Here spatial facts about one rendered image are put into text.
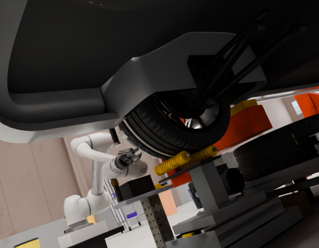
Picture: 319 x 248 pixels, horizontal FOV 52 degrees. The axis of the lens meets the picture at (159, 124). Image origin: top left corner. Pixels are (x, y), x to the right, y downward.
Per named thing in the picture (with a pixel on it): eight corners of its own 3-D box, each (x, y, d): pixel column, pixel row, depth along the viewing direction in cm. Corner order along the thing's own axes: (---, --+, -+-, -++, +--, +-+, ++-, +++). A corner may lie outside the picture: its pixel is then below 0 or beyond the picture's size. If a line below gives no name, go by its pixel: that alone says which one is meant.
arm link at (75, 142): (74, 141, 230) (92, 138, 237) (65, 136, 244) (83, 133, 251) (76, 159, 233) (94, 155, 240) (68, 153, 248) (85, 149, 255)
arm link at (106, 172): (107, 156, 190) (127, 156, 198) (96, 164, 201) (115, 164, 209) (109, 174, 186) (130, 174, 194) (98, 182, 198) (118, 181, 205)
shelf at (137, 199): (127, 204, 217) (125, 200, 217) (115, 209, 229) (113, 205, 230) (174, 187, 244) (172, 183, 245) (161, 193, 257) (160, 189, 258)
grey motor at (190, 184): (255, 221, 176) (228, 160, 183) (204, 233, 206) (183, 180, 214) (273, 210, 187) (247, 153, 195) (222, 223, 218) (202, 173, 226)
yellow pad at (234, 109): (245, 108, 196) (242, 100, 198) (228, 117, 207) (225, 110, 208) (258, 105, 205) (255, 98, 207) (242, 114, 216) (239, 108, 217)
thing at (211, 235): (222, 251, 133) (213, 228, 135) (170, 260, 159) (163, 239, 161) (286, 212, 165) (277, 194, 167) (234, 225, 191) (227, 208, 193)
